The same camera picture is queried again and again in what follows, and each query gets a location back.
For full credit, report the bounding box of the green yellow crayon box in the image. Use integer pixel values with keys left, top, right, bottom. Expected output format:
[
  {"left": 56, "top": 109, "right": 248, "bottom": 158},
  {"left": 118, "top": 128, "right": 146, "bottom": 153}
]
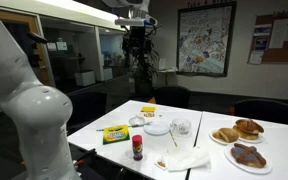
[{"left": 102, "top": 124, "right": 131, "bottom": 145}]

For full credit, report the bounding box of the white plate with bread roll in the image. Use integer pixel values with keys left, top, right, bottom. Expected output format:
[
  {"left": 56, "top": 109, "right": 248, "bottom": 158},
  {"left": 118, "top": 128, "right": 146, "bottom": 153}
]
[{"left": 209, "top": 129, "right": 240, "bottom": 146}]

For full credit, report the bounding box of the flat bread under loaf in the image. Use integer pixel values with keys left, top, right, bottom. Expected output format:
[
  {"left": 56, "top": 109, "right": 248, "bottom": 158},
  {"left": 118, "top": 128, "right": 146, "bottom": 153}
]
[{"left": 233, "top": 125, "right": 260, "bottom": 141}]

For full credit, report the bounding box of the black office chair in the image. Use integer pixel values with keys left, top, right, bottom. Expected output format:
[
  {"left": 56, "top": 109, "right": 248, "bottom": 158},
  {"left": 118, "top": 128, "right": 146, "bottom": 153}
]
[
  {"left": 233, "top": 98, "right": 288, "bottom": 128},
  {"left": 153, "top": 85, "right": 192, "bottom": 110},
  {"left": 66, "top": 91, "right": 108, "bottom": 135}
]

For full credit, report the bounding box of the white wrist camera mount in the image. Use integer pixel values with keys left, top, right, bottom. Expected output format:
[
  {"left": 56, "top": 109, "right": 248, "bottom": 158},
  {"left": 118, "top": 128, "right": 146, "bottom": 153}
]
[{"left": 114, "top": 17, "right": 159, "bottom": 28}]

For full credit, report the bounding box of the white storage box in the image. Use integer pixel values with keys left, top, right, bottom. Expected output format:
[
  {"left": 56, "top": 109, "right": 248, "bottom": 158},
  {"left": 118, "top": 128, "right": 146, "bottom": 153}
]
[{"left": 74, "top": 69, "right": 97, "bottom": 88}]

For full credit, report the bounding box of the brown crossed bread loaf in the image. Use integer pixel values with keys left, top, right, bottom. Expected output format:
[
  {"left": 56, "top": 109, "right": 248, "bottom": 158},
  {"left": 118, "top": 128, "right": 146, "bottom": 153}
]
[{"left": 234, "top": 118, "right": 265, "bottom": 135}]

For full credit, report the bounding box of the white marker grey cap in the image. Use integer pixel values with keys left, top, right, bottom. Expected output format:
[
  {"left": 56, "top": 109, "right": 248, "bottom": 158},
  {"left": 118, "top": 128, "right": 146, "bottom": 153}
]
[{"left": 127, "top": 121, "right": 153, "bottom": 129}]

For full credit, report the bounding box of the large white board paper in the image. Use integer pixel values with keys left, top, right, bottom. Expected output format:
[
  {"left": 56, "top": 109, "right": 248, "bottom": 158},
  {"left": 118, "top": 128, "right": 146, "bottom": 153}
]
[{"left": 268, "top": 18, "right": 288, "bottom": 50}]

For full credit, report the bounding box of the tall green potted plant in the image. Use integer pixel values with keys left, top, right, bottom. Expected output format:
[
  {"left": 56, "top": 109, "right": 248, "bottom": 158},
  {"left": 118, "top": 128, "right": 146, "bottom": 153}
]
[{"left": 121, "top": 25, "right": 161, "bottom": 98}]

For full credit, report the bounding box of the blue white flyer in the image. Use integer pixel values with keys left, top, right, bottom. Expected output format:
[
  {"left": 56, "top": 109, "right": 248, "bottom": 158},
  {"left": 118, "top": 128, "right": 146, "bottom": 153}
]
[{"left": 252, "top": 23, "right": 273, "bottom": 52}]

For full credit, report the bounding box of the red cap spice bottle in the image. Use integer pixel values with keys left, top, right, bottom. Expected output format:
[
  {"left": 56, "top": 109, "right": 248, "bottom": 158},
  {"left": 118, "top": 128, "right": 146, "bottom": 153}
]
[{"left": 131, "top": 134, "right": 144, "bottom": 162}]

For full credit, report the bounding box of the framed colouring poster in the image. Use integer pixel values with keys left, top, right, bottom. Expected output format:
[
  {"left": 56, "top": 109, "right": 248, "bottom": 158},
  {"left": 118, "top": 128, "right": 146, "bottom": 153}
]
[{"left": 176, "top": 1, "right": 238, "bottom": 78}]

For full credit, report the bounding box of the white paper napkin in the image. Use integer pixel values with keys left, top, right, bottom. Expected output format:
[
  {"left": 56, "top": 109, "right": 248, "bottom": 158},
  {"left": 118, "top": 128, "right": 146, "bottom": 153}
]
[{"left": 161, "top": 146, "right": 212, "bottom": 173}]

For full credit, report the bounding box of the large white plate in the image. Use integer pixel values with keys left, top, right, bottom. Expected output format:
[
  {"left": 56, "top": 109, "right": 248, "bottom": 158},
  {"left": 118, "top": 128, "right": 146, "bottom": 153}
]
[{"left": 223, "top": 144, "right": 274, "bottom": 175}]

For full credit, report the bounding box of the dark bread with cross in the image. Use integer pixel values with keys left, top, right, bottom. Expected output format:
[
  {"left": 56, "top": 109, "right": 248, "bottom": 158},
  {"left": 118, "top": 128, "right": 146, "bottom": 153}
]
[{"left": 230, "top": 142, "right": 268, "bottom": 169}]

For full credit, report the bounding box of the small white brown packet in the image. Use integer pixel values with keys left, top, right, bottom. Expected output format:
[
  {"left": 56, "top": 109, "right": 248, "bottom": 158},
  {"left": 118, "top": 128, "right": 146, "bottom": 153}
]
[{"left": 154, "top": 158, "right": 168, "bottom": 171}]

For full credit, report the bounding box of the yellow pencil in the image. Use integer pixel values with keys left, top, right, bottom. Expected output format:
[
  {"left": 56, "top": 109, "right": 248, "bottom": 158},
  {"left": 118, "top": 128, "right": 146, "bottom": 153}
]
[{"left": 168, "top": 129, "right": 179, "bottom": 148}]

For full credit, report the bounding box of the white plate with stacked breads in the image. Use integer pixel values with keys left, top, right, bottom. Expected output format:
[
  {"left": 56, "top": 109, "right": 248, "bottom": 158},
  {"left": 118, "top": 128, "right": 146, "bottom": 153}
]
[{"left": 234, "top": 132, "right": 265, "bottom": 145}]

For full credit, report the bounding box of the round white plate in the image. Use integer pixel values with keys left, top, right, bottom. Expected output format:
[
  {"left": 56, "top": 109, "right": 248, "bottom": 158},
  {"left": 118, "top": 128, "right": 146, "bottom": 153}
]
[{"left": 143, "top": 119, "right": 171, "bottom": 136}]

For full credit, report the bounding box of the golden bread roll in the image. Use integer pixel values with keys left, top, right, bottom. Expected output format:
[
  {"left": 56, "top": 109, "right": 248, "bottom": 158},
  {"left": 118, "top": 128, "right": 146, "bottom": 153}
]
[{"left": 212, "top": 127, "right": 240, "bottom": 144}]

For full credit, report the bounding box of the cork notice board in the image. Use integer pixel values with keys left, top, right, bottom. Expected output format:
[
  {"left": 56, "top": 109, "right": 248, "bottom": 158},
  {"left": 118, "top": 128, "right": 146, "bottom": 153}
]
[{"left": 246, "top": 11, "right": 288, "bottom": 65}]

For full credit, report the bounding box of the yellow card packet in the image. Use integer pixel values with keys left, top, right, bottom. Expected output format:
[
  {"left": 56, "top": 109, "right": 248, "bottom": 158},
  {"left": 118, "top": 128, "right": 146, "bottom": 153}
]
[{"left": 139, "top": 105, "right": 157, "bottom": 119}]

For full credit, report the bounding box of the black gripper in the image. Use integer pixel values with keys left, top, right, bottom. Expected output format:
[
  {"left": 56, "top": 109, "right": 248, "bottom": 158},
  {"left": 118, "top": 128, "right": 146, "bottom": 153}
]
[{"left": 129, "top": 25, "right": 148, "bottom": 44}]

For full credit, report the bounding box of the clear cut-glass bowl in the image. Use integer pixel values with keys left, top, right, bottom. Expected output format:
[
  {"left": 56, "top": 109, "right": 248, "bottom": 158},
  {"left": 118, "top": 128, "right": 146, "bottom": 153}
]
[{"left": 128, "top": 114, "right": 146, "bottom": 127}]

